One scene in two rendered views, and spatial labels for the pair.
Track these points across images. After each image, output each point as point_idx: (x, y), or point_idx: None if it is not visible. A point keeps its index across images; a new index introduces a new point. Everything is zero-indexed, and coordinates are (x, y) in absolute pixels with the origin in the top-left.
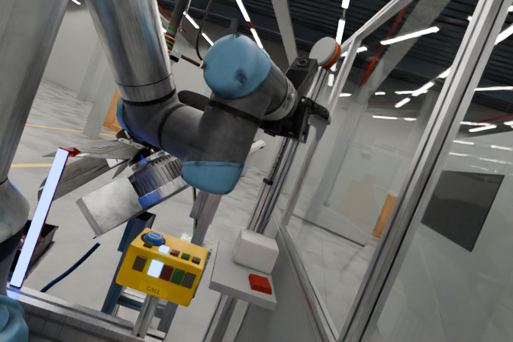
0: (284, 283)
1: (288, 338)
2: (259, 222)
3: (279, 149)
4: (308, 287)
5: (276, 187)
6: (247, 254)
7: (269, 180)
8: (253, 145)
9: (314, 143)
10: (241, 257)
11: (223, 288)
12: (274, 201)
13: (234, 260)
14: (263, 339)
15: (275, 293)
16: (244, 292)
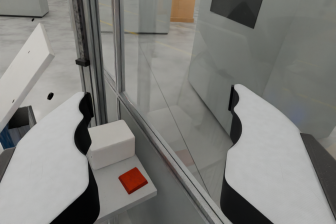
0: (152, 161)
1: (181, 217)
2: (97, 105)
3: (75, 16)
4: (188, 185)
5: (96, 64)
6: (105, 157)
7: (84, 60)
8: (32, 46)
9: None
10: (101, 163)
11: (102, 218)
12: (101, 77)
13: (95, 169)
14: (152, 198)
15: (145, 164)
16: (125, 206)
